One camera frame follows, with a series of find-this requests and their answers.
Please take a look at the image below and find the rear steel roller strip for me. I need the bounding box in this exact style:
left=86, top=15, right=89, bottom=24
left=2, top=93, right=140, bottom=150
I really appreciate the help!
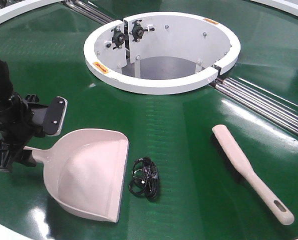
left=63, top=0, right=115, bottom=25

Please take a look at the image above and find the green conveyor belt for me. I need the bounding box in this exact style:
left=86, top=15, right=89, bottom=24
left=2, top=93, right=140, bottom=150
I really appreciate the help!
left=0, top=3, right=298, bottom=240

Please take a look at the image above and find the left black bearing block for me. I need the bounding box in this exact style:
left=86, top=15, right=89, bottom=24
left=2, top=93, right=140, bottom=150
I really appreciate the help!
left=112, top=26, right=125, bottom=49

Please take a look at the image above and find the pink plastic dustpan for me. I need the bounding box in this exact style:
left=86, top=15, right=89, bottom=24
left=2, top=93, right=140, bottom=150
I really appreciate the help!
left=24, top=128, right=129, bottom=223

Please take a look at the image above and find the front orange arrow sticker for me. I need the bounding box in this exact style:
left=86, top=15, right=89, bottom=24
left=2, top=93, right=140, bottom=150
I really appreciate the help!
left=93, top=61, right=109, bottom=74

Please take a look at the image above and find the steel roller strip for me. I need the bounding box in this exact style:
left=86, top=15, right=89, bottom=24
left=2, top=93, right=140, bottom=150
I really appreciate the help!
left=210, top=77, right=298, bottom=136
left=63, top=0, right=115, bottom=25

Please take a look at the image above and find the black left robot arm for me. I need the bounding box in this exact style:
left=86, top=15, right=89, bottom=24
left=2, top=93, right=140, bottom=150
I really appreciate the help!
left=0, top=60, right=67, bottom=172

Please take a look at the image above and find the white inner conveyor ring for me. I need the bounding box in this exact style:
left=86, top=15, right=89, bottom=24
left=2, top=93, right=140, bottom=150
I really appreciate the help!
left=83, top=11, right=241, bottom=95

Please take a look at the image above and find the rear orange arrow sticker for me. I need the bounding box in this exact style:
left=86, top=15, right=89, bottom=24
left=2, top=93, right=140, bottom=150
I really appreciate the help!
left=203, top=18, right=219, bottom=25

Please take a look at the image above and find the black bearing block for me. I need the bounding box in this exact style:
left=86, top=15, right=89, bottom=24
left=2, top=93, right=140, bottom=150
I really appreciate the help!
left=131, top=19, right=155, bottom=42
left=112, top=26, right=125, bottom=49

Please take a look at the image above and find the right black bearing block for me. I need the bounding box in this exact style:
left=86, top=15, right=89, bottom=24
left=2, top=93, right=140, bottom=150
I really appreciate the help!
left=131, top=19, right=155, bottom=42

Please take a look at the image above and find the orange arrow sticker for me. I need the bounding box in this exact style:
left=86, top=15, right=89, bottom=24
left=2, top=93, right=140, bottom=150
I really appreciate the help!
left=203, top=18, right=219, bottom=25
left=93, top=61, right=109, bottom=74

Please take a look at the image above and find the white outer rim left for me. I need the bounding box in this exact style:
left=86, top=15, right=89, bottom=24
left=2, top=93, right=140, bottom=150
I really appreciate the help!
left=0, top=0, right=60, bottom=24

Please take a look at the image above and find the beige hand brush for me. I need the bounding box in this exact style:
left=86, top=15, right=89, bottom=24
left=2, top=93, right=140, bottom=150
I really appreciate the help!
left=212, top=124, right=295, bottom=226

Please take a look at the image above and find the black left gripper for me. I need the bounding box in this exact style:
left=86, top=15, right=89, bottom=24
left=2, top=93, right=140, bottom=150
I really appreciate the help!
left=0, top=92, right=67, bottom=173

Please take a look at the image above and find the white outer rim right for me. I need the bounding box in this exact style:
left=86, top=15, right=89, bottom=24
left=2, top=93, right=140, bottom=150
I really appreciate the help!
left=252, top=0, right=298, bottom=17

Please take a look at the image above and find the white rim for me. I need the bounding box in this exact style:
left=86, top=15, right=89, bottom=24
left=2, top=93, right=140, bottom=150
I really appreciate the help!
left=0, top=0, right=60, bottom=24
left=0, top=224, right=31, bottom=240
left=252, top=0, right=298, bottom=17

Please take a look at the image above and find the right steel roller strip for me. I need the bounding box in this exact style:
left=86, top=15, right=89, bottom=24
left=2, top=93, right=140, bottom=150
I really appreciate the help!
left=210, top=77, right=298, bottom=136

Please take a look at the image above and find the black cable bundle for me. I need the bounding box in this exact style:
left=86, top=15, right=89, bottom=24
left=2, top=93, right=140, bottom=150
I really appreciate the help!
left=128, top=156, right=160, bottom=200

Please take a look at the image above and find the white outer rim front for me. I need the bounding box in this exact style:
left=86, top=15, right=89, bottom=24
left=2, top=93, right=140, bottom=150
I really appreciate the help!
left=0, top=224, right=31, bottom=240

